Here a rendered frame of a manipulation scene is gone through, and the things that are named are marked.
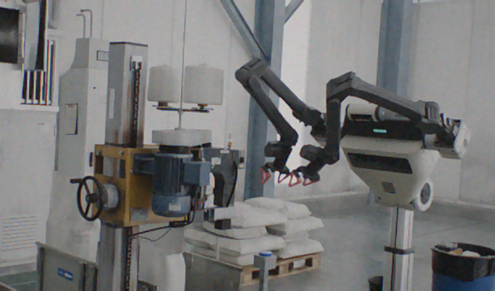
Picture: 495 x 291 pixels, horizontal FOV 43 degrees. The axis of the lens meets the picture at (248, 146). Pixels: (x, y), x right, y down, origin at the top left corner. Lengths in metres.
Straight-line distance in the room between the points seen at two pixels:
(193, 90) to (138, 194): 0.47
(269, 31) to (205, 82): 6.29
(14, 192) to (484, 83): 7.72
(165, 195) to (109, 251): 0.37
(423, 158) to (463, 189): 8.33
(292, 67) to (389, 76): 2.46
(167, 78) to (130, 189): 0.51
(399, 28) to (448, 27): 0.82
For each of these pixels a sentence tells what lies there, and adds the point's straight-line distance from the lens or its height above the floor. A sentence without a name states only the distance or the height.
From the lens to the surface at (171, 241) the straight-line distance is 3.03.
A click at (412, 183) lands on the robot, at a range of 2.67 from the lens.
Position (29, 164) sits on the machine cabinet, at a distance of 5.38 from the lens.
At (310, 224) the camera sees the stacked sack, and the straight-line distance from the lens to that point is 6.20.
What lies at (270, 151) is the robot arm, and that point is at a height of 1.35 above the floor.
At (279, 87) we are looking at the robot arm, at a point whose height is 1.62.
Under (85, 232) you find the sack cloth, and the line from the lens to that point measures 3.58.
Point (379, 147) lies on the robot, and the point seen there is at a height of 1.39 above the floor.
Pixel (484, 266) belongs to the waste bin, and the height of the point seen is 0.59.
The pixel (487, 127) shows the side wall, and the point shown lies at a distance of 10.75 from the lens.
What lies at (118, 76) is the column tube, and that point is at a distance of 2.58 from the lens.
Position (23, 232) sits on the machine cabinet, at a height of 0.44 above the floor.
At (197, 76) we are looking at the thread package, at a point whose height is 1.64.
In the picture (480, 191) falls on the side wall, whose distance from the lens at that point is 10.82.
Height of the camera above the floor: 1.50
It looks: 3 degrees down
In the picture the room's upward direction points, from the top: 3 degrees clockwise
